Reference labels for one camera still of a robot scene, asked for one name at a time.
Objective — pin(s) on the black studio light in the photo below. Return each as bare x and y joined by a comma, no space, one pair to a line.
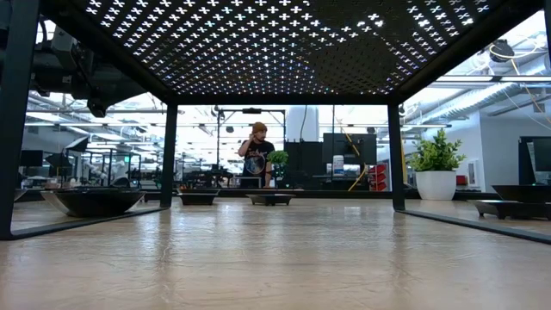
59,163

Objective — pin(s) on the white ceiling light strip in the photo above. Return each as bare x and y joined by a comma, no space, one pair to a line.
465,78

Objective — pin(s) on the black studio softbox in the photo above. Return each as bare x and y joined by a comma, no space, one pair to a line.
78,144

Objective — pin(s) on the green plant in white pot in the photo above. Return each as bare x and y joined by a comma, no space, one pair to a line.
435,185

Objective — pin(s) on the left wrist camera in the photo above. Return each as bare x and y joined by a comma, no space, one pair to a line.
63,45

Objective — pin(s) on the small green potted plant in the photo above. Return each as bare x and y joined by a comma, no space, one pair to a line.
278,157

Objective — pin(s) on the white canister with blue label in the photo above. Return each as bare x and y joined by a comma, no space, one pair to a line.
338,165

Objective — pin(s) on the black background cabinet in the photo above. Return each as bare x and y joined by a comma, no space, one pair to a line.
303,163

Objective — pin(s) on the small black monitor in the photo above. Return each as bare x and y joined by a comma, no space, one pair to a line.
31,158

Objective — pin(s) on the black perforated metal stand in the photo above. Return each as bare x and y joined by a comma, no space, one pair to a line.
280,100

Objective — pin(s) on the black background monitor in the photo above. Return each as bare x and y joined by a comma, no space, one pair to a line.
368,148

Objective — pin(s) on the small red box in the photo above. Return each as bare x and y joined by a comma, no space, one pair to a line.
462,181

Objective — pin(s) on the white framed wall sign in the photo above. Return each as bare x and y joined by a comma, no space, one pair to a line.
472,172

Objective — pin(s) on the black background robot rig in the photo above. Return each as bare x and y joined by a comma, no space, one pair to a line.
206,176

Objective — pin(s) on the red storage bins stack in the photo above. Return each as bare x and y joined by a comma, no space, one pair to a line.
379,176

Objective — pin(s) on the black wavy square mini plate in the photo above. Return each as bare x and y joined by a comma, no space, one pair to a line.
525,194

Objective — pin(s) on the large dark bowl left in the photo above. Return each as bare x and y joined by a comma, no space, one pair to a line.
99,204

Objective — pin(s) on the black monitor with pale screen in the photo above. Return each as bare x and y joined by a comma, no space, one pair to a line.
521,159

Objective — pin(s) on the person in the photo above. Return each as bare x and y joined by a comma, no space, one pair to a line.
257,159

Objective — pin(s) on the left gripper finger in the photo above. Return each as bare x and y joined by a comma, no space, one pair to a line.
109,90

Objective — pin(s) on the black background gantry frame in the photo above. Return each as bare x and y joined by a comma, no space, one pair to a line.
251,110

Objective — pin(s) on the silver ceiling duct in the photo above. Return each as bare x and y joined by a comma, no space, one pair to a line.
473,100

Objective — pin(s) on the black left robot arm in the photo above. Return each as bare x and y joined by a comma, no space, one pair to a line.
39,79

